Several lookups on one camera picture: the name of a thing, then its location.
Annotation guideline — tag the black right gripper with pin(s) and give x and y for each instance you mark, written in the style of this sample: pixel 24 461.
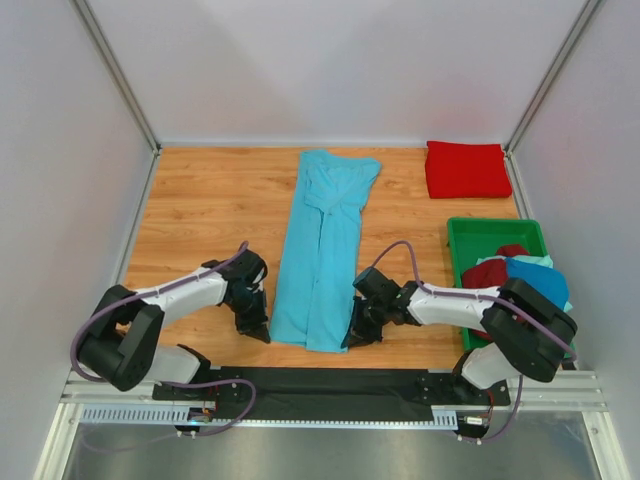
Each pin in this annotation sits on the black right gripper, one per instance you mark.
pixel 357 333

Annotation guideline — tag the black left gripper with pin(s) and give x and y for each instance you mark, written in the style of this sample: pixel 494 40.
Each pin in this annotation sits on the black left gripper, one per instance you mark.
pixel 256 326

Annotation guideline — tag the light blue t-shirt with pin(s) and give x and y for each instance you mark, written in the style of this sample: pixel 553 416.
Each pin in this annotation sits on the light blue t-shirt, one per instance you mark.
pixel 314 295

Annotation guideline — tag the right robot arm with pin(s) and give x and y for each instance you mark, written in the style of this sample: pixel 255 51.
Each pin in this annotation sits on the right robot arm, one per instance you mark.
pixel 529 335

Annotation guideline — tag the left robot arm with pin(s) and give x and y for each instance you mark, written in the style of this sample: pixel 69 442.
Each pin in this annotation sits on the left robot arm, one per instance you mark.
pixel 119 344

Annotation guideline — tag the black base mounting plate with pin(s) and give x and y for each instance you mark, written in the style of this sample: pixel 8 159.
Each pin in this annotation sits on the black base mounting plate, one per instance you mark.
pixel 326 394

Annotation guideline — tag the green plastic bin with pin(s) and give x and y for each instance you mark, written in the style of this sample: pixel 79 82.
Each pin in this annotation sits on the green plastic bin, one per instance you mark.
pixel 471 239

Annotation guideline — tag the dark red t-shirt in bin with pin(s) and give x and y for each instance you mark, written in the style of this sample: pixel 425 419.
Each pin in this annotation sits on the dark red t-shirt in bin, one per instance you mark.
pixel 492 272

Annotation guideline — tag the folded red t-shirt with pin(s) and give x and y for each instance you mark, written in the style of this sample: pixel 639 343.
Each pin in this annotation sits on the folded red t-shirt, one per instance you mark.
pixel 455 170

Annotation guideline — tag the mint green t-shirt in bin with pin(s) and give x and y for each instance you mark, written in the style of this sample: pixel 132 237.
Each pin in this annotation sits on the mint green t-shirt in bin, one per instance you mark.
pixel 539 272

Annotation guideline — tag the blue t-shirt in bin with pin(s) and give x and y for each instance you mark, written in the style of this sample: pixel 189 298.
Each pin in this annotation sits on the blue t-shirt in bin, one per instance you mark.
pixel 539 272

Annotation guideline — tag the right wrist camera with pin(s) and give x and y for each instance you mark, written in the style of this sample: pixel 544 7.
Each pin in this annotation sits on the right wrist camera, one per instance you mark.
pixel 371 284

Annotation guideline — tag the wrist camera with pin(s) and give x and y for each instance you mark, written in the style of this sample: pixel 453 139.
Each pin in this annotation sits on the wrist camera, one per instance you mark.
pixel 249 269
pixel 371 284

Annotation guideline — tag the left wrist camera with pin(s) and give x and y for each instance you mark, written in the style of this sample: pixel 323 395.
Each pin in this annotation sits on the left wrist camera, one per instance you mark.
pixel 249 269

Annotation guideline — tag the left aluminium corner post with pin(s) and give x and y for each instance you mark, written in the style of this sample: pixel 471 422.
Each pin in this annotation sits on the left aluminium corner post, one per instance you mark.
pixel 96 34

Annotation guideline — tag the aluminium corner post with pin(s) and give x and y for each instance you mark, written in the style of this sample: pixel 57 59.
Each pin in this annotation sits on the aluminium corner post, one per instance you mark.
pixel 96 34
pixel 578 29

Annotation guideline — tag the right aluminium corner post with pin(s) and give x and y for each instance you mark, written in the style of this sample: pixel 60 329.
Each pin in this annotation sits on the right aluminium corner post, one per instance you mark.
pixel 578 29

